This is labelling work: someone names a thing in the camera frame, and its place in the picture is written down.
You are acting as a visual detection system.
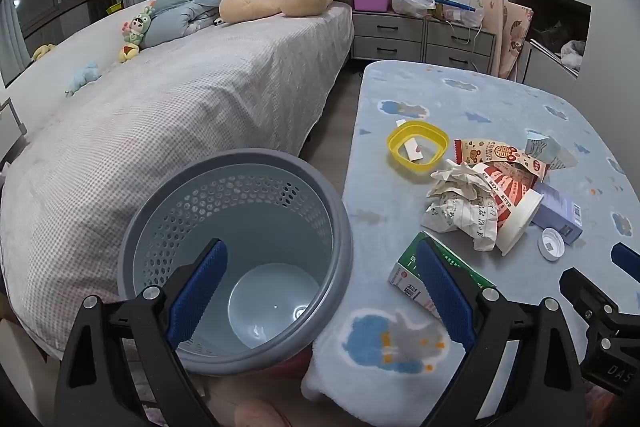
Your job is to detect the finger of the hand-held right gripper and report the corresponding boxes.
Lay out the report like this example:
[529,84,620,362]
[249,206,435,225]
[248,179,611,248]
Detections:
[559,267,627,335]
[611,243,640,284]

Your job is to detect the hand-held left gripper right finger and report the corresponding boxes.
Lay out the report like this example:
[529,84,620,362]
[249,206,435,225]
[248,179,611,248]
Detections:
[415,238,588,427]

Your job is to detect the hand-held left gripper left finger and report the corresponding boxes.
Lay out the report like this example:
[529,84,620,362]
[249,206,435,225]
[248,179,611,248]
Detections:
[54,238,228,427]

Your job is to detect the green white milk carton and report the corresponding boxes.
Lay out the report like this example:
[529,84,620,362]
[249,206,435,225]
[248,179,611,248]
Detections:
[388,231,496,323]

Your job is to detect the white bottle cap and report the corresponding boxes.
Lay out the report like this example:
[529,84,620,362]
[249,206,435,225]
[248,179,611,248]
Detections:
[537,227,566,262]

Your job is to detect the small purple box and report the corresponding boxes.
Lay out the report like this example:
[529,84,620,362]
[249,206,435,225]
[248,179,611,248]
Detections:
[530,182,585,244]

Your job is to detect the white paper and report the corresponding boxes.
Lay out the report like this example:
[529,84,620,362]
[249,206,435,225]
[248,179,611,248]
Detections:
[420,159,501,253]

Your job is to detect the red white paper cup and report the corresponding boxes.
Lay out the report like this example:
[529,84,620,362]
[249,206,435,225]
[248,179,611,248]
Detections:
[472,162,545,257]

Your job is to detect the grey perforated plastic bin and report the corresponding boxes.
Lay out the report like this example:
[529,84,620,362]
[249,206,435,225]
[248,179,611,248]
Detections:
[116,148,355,376]

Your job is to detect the light blue tissue packet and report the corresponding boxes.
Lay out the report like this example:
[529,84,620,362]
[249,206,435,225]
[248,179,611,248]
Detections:
[524,129,580,170]

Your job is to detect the yellow plastic ring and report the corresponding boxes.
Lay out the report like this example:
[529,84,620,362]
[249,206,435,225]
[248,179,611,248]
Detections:
[386,121,451,170]

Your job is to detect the beige red snack wrapper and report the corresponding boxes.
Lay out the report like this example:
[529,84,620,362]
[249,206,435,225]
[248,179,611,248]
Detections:
[452,138,548,182]

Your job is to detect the grey bed with checkered sheet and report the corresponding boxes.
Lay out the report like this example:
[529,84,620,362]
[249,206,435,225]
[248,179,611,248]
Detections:
[0,0,357,358]

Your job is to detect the light blue printed blanket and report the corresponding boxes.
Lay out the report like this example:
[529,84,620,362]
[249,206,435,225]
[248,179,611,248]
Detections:
[300,59,640,427]

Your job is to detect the small white bag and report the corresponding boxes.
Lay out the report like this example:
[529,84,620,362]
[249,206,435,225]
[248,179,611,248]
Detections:
[560,39,586,72]

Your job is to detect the dark cloth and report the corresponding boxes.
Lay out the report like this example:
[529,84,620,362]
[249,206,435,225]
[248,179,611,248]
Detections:
[530,22,576,54]

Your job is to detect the grey two-drawer nightstand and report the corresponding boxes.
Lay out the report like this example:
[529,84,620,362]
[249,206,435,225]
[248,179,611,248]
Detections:
[424,17,497,75]
[351,9,427,62]

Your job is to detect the small blue plush toy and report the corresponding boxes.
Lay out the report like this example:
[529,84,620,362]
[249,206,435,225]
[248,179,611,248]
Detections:
[65,63,102,98]

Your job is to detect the pink printed board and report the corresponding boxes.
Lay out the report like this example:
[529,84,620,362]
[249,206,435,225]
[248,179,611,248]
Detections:
[497,0,535,82]

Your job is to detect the light blue folded quilt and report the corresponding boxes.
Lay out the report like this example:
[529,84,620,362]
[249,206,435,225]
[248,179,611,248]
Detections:
[142,0,246,48]

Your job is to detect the plain pink board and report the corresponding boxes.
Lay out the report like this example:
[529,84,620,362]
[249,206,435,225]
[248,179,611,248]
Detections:
[480,0,510,78]

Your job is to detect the green plush doll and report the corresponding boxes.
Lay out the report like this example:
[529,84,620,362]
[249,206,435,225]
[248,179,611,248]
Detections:
[122,6,155,49]

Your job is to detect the blue stick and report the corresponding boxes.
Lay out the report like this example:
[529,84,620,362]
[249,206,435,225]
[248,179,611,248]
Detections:
[428,0,477,12]

